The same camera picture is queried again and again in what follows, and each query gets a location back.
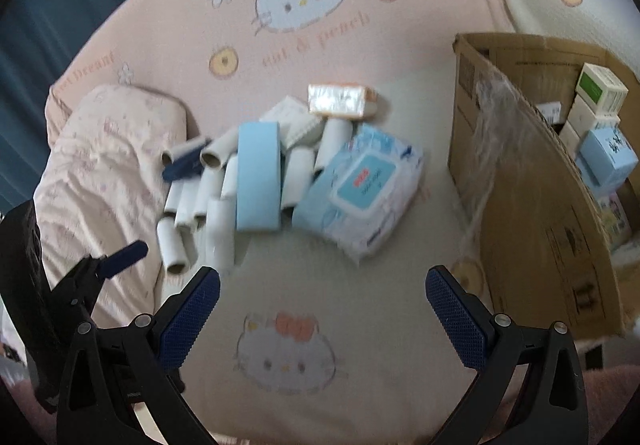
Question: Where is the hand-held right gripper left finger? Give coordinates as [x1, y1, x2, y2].
[56, 266, 222, 445]

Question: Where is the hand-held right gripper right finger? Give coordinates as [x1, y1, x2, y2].
[424, 265, 588, 445]

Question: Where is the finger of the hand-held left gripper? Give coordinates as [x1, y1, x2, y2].
[97, 241, 149, 279]

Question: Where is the dark blue denim glasses case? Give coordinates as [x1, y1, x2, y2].
[161, 152, 208, 182]

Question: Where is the brown cardboard box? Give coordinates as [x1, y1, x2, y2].
[447, 32, 640, 338]

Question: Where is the light blue wet wipes pack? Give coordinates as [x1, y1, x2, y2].
[291, 122, 426, 262]

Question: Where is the orange white tissue pack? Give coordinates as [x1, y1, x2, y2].
[306, 82, 378, 119]

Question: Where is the pile of white paper rolls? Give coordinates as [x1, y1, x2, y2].
[156, 118, 356, 275]

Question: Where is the pale pink pillow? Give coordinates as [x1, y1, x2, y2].
[32, 84, 188, 331]

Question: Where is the long light blue box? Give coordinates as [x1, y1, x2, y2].
[235, 121, 283, 232]

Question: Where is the colourful printed box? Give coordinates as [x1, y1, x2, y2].
[597, 192, 633, 251]

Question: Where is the white textured packet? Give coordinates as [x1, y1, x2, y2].
[259, 95, 307, 131]

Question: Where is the ribbed white box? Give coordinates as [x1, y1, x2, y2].
[280, 118, 326, 148]

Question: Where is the light blue square box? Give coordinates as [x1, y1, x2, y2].
[577, 125, 636, 186]

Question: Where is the small white box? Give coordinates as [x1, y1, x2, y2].
[559, 98, 618, 151]

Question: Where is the dark blue curtain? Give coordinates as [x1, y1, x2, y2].
[0, 0, 206, 221]

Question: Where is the green and white box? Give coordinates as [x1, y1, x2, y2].
[575, 64, 628, 116]

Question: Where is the pink cat printed blanket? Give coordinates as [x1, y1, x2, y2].
[42, 0, 501, 441]

